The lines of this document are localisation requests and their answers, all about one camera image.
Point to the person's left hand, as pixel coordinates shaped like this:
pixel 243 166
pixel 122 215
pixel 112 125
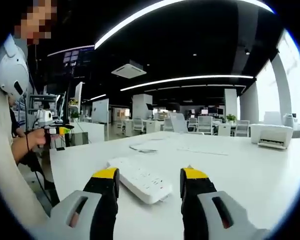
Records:
pixel 36 139

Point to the large office window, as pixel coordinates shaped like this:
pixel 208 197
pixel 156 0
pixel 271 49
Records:
pixel 298 87
pixel 266 95

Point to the green potted plant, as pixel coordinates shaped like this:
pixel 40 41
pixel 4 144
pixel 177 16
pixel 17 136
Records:
pixel 231 117

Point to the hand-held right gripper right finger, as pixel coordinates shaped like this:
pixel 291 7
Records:
pixel 230 215

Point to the white table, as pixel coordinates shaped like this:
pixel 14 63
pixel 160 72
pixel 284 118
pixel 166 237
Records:
pixel 240 180

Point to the white chest-worn device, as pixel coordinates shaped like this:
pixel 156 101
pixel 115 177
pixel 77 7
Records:
pixel 11 70

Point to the tilted white panel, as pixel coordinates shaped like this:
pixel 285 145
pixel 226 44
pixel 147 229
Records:
pixel 178 122

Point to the person's beige clothing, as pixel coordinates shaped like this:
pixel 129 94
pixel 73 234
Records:
pixel 5 162

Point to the white printer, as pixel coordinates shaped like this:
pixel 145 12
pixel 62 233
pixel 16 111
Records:
pixel 271 133

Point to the white power strip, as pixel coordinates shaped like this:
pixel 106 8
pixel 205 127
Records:
pixel 140 180

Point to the white whiteboard on stand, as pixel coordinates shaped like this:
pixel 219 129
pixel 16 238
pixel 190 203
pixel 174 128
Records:
pixel 100 110

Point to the ceiling air conditioner unit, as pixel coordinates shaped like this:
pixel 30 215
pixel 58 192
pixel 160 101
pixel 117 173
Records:
pixel 128 70

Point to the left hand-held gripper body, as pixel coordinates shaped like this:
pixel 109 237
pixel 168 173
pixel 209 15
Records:
pixel 47 117

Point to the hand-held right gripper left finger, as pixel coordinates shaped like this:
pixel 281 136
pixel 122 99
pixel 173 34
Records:
pixel 65 212

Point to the long ceiling light strip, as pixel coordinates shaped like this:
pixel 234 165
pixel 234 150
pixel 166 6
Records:
pixel 187 79
pixel 165 17

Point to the white mesh office chair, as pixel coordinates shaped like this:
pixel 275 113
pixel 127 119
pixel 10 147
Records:
pixel 205 124
pixel 139 125
pixel 241 128

